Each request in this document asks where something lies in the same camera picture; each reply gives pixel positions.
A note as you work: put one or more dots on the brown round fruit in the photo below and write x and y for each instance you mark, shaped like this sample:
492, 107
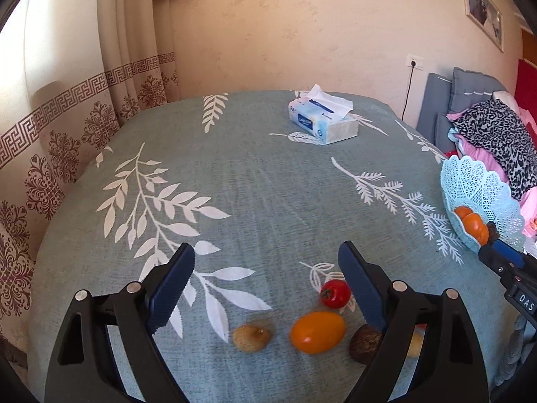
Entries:
364, 344

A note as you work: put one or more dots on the leopard print cloth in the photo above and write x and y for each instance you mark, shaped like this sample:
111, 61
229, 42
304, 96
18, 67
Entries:
499, 134

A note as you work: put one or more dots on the pile of clothes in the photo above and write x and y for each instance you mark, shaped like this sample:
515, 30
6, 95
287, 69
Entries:
478, 151

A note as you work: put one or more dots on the framed wall picture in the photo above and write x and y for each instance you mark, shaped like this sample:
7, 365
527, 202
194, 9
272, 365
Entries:
482, 6

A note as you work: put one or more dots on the grey cushion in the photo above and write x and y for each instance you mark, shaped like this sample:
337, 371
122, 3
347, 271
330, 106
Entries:
432, 109
474, 88

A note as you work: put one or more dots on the small beige round fruit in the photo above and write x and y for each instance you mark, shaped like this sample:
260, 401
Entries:
251, 338

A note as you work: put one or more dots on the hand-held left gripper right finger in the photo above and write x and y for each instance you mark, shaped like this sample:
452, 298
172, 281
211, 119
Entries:
360, 289

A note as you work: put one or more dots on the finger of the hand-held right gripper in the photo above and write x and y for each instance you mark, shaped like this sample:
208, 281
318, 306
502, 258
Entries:
508, 252
494, 261

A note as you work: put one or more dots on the green leaf-print tablecloth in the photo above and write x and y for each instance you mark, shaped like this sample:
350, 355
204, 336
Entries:
260, 184

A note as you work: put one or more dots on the red wall panel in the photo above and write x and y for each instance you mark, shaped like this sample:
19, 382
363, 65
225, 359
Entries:
527, 88

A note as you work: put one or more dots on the small dark brown fruit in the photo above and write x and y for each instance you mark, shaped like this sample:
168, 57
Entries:
492, 231

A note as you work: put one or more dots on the beige patterned curtain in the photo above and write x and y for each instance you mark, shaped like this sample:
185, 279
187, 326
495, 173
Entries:
63, 134

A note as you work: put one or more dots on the red tomato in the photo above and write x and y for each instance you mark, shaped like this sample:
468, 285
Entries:
335, 294

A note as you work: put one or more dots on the orange persimmon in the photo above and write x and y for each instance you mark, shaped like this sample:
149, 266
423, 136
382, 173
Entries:
463, 212
476, 229

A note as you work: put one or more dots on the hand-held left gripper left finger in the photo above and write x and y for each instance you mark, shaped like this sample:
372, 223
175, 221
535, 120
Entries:
172, 298

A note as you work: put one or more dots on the white wall socket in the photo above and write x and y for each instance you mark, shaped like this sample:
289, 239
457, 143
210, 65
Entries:
415, 62

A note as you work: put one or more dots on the small yellow fruit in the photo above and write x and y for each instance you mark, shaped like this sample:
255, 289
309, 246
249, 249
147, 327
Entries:
414, 346

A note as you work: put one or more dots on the blue white tissue pack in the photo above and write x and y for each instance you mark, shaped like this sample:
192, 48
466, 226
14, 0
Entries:
323, 128

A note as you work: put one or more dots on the light blue lace basket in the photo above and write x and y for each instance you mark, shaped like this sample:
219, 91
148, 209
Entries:
478, 184

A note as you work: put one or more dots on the orange oval fruit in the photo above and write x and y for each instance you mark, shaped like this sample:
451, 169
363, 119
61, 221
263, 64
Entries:
316, 332

